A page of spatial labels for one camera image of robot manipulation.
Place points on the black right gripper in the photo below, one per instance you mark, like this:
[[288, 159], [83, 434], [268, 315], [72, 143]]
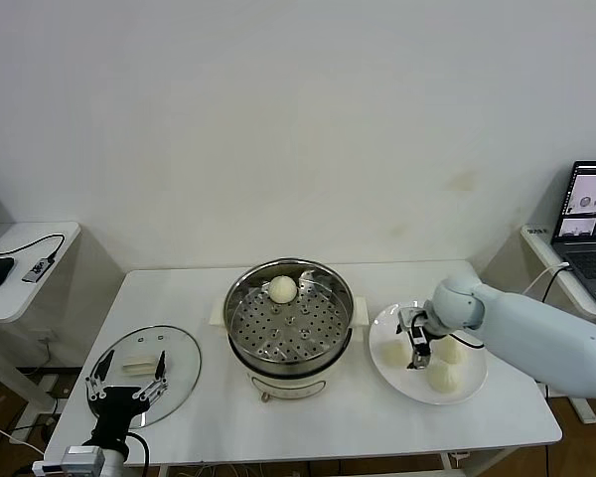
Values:
[[419, 335]]

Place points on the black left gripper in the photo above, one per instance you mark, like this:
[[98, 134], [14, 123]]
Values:
[[116, 405]]

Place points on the white steamed baozi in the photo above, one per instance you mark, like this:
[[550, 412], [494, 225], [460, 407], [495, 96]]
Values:
[[393, 355], [452, 352], [282, 289], [446, 377]]

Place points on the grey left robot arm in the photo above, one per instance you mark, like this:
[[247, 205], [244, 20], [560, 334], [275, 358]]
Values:
[[114, 464]]

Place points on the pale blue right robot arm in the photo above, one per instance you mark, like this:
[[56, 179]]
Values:
[[526, 323]]

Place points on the perforated steel steamer basket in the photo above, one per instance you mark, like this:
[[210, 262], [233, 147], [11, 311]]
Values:
[[288, 328]]

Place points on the round white plate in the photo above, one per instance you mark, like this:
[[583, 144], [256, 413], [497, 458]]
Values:
[[392, 323]]

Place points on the round glass pot lid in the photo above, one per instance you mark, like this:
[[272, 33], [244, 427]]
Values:
[[179, 367]]

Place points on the cream electric cooking pot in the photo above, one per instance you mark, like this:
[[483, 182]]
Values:
[[288, 385]]

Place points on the white side desk with mouse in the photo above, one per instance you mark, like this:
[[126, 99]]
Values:
[[25, 298]]

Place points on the grey usb hub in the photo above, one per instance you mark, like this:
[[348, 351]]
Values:
[[36, 270]]

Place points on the white side desk with laptop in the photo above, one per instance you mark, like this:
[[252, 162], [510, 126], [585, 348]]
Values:
[[541, 248]]

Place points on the black desk label sticker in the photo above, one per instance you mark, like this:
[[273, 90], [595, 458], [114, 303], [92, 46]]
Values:
[[537, 231]]

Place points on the grey open laptop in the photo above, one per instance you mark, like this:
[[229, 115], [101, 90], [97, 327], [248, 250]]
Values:
[[583, 258]]

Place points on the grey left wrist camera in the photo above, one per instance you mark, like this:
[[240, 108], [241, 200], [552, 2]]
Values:
[[82, 457]]

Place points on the white table frame bracket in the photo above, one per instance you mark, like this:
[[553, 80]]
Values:
[[457, 458]]

